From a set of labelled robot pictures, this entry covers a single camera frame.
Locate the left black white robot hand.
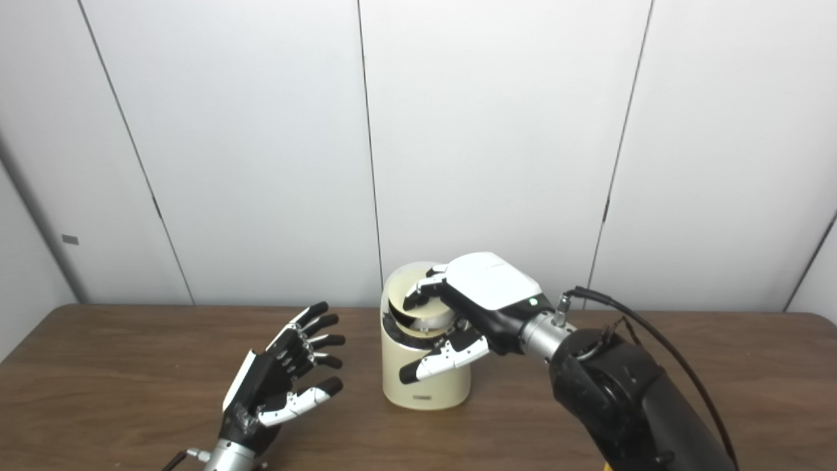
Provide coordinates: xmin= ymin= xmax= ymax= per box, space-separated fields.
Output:
xmin=218 ymin=302 xmax=346 ymax=455

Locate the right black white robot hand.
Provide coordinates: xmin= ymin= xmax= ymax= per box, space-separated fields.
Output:
xmin=399 ymin=252 xmax=543 ymax=385

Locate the cream-colored lidded bin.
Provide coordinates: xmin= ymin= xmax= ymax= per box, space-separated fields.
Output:
xmin=381 ymin=261 xmax=473 ymax=411

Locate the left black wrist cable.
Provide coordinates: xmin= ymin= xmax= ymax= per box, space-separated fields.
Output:
xmin=162 ymin=448 xmax=210 ymax=471

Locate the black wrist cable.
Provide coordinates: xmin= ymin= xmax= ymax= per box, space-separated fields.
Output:
xmin=162 ymin=448 xmax=210 ymax=471
xmin=556 ymin=287 xmax=740 ymax=471

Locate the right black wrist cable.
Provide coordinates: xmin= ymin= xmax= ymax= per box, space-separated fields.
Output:
xmin=556 ymin=287 xmax=740 ymax=471

